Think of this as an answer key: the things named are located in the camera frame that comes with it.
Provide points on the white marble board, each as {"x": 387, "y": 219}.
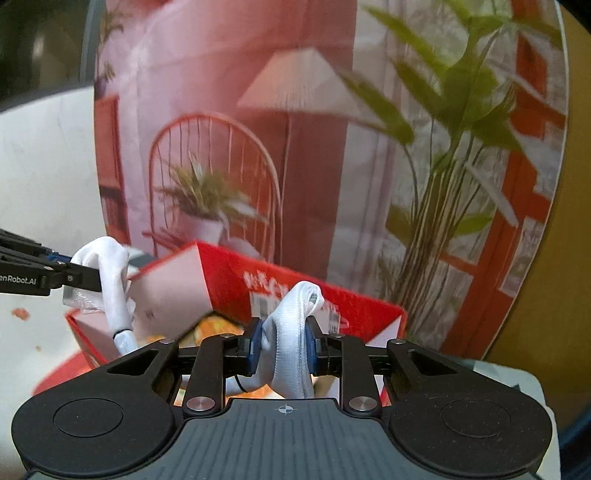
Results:
{"x": 46, "y": 184}

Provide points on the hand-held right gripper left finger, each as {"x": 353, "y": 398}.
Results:
{"x": 253, "y": 346}

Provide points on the printed wall tapestry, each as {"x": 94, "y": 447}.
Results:
{"x": 323, "y": 138}

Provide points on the yellow wooden board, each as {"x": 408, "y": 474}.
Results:
{"x": 554, "y": 314}

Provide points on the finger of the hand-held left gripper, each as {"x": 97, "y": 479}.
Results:
{"x": 78, "y": 277}
{"x": 32, "y": 247}

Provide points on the red strawberry print cardboard box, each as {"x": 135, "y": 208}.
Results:
{"x": 221, "y": 277}

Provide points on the dark window with grey frame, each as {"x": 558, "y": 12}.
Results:
{"x": 41, "y": 46}

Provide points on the white fabric garment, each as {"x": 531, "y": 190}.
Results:
{"x": 295, "y": 318}

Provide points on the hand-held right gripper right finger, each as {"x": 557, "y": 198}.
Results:
{"x": 312, "y": 346}

